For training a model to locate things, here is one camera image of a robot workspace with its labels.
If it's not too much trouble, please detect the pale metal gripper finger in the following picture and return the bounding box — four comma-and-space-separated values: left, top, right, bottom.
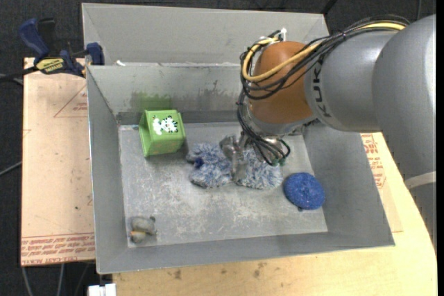
231, 148, 248, 185
219, 134, 241, 159

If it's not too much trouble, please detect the blue and white fluffy cloth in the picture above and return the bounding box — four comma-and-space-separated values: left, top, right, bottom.
185, 141, 284, 191

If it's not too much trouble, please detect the grey metal bin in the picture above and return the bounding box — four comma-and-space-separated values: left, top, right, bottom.
81, 2, 396, 275

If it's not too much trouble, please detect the blue round sponge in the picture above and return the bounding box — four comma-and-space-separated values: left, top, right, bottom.
282, 171, 327, 212

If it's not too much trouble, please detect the green box with tiger print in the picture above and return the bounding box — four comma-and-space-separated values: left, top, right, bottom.
138, 109, 186, 158

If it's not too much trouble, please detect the grey toy animal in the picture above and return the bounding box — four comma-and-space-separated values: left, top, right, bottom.
128, 215, 157, 244

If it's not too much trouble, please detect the brown cardboard board, red print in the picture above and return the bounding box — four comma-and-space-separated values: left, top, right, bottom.
20, 57, 405, 268

